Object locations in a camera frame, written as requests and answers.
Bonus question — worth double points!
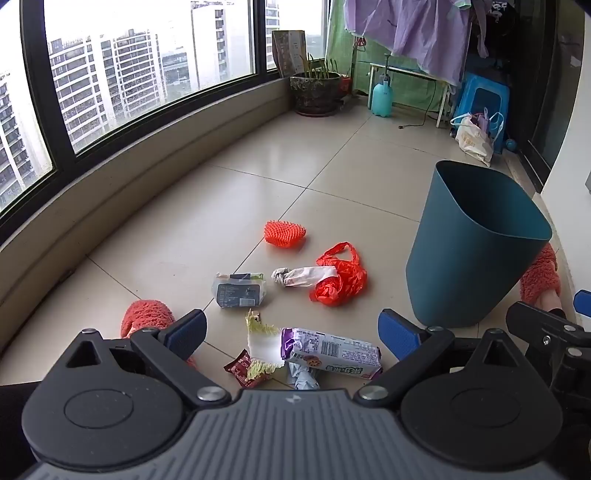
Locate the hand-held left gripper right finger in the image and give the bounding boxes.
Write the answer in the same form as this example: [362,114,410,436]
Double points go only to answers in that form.
[353,309,520,411]

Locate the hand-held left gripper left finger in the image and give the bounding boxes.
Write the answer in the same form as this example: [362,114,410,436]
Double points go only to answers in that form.
[66,309,232,409]

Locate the clear wet wipes packet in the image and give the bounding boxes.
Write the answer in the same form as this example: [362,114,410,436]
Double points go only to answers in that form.
[213,272,269,309]

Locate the red plastic bag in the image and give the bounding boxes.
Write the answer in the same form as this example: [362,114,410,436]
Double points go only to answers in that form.
[310,242,369,306]

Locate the teal plastic bin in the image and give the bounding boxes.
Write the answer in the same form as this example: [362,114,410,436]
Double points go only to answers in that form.
[405,160,553,328]

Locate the white tissue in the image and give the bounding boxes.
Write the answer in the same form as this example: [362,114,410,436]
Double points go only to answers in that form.
[271,265,340,289]

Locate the person's left orange fluffy slipper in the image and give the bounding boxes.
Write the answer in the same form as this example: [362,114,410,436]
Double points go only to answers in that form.
[121,299,199,370]

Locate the person's orange fluffy slipper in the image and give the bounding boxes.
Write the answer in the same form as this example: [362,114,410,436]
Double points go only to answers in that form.
[121,299,199,370]
[520,243,563,310]

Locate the person's right orange fluffy slipper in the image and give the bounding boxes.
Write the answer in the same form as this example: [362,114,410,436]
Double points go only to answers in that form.
[520,243,563,310]

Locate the small dark red wrapper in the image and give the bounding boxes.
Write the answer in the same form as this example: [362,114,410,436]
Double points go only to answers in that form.
[224,349,273,387]

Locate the purple cookie wrapper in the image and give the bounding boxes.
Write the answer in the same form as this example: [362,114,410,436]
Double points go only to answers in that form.
[279,327,384,381]

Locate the crumpled silver foil wrapper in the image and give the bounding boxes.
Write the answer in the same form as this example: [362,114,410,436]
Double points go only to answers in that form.
[287,362,320,391]

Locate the orange foam mesh net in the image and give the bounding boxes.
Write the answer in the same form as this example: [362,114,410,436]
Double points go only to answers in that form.
[264,220,309,249]

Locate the white tote bag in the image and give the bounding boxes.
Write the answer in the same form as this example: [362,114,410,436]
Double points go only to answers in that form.
[450,112,495,167]

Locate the dark sliding door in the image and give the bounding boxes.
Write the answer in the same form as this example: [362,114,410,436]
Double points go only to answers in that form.
[508,0,587,195]

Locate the blue plastic stool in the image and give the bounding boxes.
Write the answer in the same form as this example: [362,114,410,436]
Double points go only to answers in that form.
[455,73,511,155]

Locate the wheeled pot tray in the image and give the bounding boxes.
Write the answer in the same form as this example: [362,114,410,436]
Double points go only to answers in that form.
[293,105,342,117]

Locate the teal spray bottle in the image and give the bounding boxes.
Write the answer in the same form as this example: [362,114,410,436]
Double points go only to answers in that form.
[372,54,394,116]

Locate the dark ceramic plant pot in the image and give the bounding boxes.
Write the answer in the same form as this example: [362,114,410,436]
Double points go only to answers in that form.
[290,74,345,114]

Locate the white metal rack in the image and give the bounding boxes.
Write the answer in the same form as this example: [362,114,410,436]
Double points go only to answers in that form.
[368,62,451,129]

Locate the apartment buildings outside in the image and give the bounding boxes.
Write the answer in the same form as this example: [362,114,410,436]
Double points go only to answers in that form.
[0,0,280,206]

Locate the green leafy plant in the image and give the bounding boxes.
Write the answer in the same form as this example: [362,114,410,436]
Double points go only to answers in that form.
[300,53,342,79]

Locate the green mesh curtain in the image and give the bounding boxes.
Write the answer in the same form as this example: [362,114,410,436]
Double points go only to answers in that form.
[325,0,444,100]

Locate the brown paper bag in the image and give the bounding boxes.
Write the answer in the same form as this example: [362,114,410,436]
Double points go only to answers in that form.
[271,30,306,78]

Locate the hanging black garment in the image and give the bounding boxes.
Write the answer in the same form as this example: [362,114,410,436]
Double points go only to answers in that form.
[471,0,513,58]

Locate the hanging purple cloth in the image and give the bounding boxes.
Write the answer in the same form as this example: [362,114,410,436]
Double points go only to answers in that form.
[345,0,472,86]

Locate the black power cable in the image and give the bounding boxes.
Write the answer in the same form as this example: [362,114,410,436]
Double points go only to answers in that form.
[399,80,437,130]

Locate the black window frame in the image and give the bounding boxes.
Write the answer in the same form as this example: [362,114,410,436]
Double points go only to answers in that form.
[0,0,333,245]

